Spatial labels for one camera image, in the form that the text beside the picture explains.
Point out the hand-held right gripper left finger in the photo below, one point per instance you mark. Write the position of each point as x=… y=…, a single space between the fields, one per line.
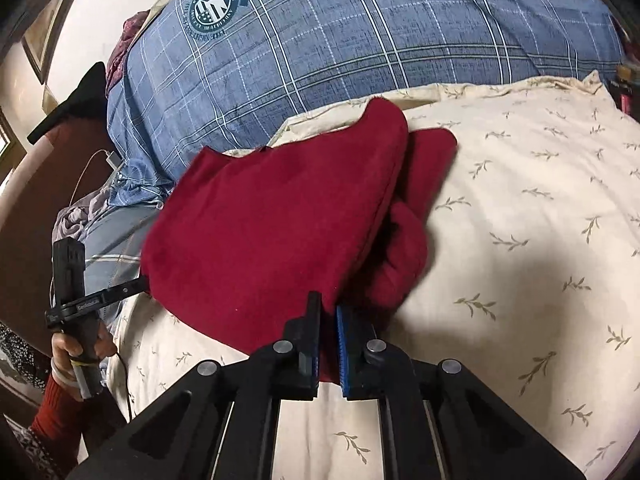
x=307 y=360

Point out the black white patterned clothing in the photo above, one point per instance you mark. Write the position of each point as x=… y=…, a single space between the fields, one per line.
x=20 y=355

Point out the lavender grey cloth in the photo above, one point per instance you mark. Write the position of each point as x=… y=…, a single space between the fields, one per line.
x=75 y=220

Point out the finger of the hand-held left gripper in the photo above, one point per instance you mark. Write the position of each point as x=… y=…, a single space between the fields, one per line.
x=135 y=287

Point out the red knit sweater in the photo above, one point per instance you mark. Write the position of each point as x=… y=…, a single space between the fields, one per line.
x=260 y=230

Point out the brown headboard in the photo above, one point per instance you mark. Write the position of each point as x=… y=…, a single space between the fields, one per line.
x=35 y=235

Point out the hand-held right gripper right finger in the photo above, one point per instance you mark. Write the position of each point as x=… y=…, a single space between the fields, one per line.
x=343 y=355

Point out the person's left hand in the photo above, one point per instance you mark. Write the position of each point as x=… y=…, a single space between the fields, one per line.
x=65 y=350

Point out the maroon patterned cloth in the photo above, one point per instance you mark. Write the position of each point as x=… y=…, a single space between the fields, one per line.
x=122 y=55

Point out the black cloth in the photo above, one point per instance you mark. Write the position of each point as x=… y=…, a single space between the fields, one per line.
x=75 y=105

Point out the blue plaid pillow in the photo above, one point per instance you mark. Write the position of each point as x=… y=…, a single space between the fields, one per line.
x=350 y=35

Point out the cream leaf-print bed sheet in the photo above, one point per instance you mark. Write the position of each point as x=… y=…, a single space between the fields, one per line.
x=525 y=210

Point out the white charger plug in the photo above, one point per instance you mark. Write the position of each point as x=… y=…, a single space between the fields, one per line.
x=114 y=160

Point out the framed wall picture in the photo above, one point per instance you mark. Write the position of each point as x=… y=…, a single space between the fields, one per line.
x=45 y=35

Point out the person's left forearm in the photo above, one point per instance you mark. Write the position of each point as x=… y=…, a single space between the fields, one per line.
x=70 y=415

